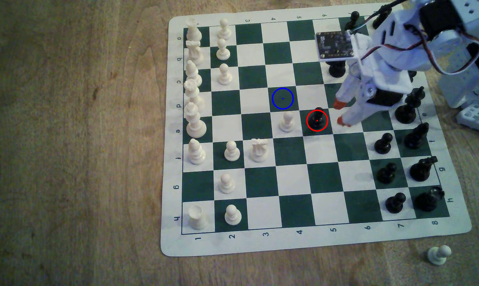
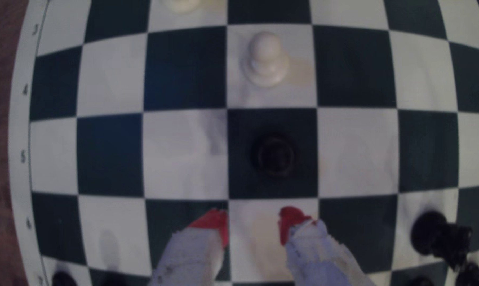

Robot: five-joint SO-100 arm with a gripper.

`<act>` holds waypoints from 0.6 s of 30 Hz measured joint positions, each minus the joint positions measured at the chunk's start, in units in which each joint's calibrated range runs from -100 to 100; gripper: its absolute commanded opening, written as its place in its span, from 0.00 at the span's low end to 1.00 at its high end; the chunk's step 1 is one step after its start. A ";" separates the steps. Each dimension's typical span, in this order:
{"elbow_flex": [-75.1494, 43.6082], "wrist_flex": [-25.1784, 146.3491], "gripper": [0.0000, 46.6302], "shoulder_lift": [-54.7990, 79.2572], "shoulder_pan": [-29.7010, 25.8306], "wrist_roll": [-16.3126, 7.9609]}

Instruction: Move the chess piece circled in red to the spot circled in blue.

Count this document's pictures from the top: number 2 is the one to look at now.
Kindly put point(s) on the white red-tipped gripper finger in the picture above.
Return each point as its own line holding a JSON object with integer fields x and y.
{"x": 315, "y": 254}
{"x": 191, "y": 258}

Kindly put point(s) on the black pawn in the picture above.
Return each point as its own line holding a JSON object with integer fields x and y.
{"x": 468, "y": 275}
{"x": 274, "y": 155}
{"x": 63, "y": 279}

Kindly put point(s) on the green and white chessboard mat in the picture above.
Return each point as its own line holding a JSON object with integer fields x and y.
{"x": 184, "y": 155}

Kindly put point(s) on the black knight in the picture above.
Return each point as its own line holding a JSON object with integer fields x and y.
{"x": 438, "y": 238}

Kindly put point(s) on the white pawn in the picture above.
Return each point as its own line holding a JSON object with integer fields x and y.
{"x": 265, "y": 59}

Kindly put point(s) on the white knight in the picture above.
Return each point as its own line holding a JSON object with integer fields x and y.
{"x": 180, "y": 3}

